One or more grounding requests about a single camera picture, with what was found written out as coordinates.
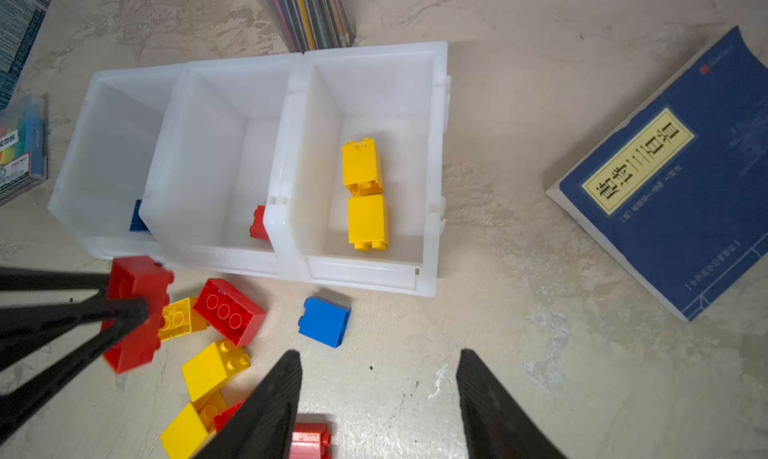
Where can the black wire shelf rack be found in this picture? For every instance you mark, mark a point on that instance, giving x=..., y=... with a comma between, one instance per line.
x=20, y=23

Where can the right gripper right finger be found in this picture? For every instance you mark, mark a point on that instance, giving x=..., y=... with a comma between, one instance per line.
x=495, y=426

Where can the small red brick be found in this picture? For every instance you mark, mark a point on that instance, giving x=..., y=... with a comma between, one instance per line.
x=257, y=229

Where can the yellow brick bottom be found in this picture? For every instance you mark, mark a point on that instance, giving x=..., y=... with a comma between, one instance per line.
x=192, y=427

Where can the marker pen pack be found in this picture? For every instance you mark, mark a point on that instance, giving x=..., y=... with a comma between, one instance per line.
x=24, y=147

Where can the white bin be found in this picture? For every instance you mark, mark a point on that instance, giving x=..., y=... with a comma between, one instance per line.
x=213, y=163
x=397, y=95
x=105, y=169

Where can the right white bin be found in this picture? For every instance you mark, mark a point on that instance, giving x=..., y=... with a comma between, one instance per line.
x=397, y=95

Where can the middle white bin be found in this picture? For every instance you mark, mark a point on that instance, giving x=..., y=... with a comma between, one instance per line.
x=213, y=163

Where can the left white bin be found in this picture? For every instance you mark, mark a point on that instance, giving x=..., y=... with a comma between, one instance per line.
x=105, y=169

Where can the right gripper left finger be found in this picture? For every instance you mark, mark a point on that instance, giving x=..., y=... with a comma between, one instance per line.
x=263, y=426

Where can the small blue brick top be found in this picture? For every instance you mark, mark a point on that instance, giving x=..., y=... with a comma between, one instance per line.
x=324, y=321

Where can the cup of coloured pencils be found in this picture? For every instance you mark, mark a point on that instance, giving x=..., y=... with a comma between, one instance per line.
x=308, y=25

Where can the yellow brick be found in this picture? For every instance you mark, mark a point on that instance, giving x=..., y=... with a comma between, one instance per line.
x=180, y=319
x=211, y=369
x=192, y=427
x=361, y=168
x=368, y=222

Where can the long red brick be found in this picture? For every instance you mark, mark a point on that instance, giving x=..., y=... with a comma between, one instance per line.
x=229, y=312
x=142, y=283

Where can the long red brick top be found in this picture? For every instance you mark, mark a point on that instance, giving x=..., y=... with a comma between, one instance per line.
x=229, y=312

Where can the blue book yellow label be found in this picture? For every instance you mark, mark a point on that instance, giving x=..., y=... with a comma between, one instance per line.
x=677, y=193

